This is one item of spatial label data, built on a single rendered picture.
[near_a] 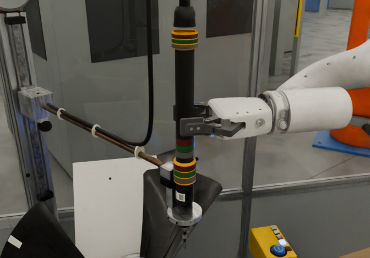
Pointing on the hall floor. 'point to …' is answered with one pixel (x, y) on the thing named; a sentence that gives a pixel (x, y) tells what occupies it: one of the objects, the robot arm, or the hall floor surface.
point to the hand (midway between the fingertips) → (185, 119)
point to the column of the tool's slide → (13, 76)
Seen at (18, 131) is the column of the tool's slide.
